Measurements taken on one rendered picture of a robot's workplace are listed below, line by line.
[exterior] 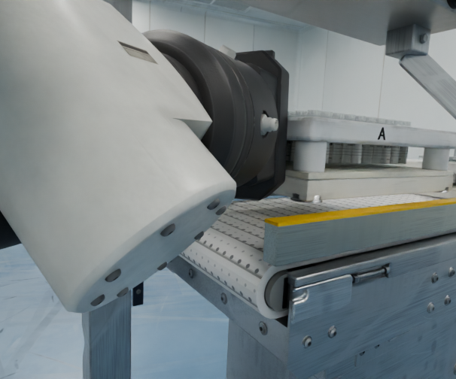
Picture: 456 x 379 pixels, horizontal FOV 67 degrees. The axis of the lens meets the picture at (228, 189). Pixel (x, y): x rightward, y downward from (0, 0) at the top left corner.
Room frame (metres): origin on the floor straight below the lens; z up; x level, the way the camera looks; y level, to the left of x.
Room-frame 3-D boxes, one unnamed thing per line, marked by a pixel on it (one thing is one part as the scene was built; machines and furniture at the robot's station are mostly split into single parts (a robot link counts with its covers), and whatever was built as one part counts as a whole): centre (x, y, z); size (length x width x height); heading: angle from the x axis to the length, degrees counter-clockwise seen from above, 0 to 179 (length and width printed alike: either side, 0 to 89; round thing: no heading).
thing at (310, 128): (0.45, -0.10, 0.96); 0.25 x 0.24 x 0.02; 33
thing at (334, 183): (0.45, -0.10, 0.91); 0.24 x 0.24 x 0.02; 33
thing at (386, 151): (0.41, -0.18, 0.94); 0.01 x 0.01 x 0.07
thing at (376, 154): (0.40, -0.17, 0.94); 0.01 x 0.01 x 0.07
